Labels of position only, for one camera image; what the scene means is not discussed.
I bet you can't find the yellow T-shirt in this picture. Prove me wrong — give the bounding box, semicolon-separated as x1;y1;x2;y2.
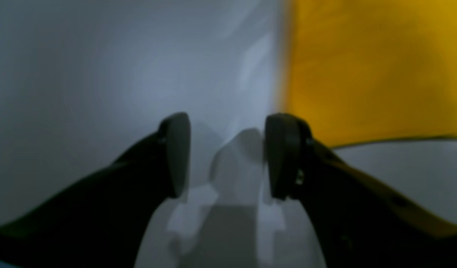
283;0;457;147

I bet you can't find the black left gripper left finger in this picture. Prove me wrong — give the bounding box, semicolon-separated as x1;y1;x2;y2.
0;112;191;268

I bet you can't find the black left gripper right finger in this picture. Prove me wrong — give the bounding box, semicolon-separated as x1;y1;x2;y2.
264;114;457;268

